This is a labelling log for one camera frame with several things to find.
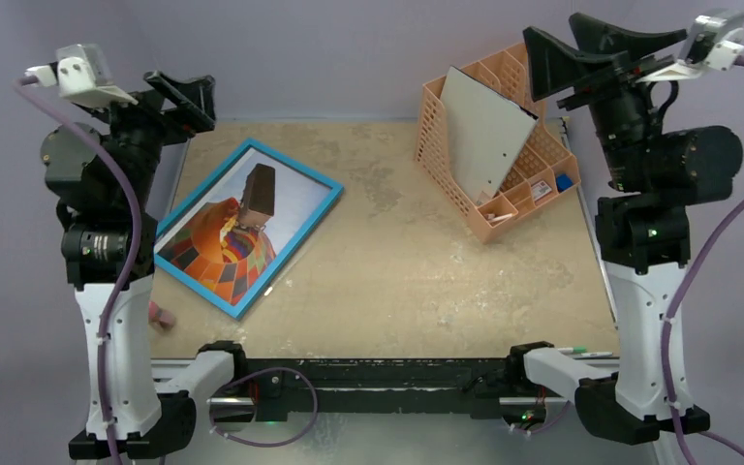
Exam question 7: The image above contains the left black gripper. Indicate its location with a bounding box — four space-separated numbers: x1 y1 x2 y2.
83 71 214 209

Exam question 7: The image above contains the hot air balloon photo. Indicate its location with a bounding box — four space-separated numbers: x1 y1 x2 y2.
156 148 333 307

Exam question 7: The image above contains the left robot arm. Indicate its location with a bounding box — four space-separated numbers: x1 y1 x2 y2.
40 63 250 464

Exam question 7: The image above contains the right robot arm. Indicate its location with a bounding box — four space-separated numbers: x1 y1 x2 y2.
505 8 744 445

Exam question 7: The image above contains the grey board in organizer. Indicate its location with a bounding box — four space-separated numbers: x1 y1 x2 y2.
440 66 538 205

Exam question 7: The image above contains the orange plastic desk organizer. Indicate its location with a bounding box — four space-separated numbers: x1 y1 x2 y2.
414 43 581 243

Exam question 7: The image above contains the blue item in organizer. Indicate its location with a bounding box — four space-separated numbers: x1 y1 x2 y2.
555 173 574 193

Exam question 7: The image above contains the red white card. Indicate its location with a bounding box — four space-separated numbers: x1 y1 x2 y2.
530 179 552 203

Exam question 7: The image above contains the pink glue stick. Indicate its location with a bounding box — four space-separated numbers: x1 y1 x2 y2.
148 301 176 330

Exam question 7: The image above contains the green marker pen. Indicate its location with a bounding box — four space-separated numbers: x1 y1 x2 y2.
557 347 588 355

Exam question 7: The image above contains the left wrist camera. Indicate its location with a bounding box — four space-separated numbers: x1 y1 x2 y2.
24 44 139 109

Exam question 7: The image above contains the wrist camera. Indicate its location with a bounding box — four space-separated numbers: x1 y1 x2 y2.
639 8 744 82
24 44 139 109

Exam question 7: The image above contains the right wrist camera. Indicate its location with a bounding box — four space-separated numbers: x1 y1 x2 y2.
639 8 744 82

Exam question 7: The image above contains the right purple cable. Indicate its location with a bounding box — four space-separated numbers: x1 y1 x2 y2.
659 54 744 465

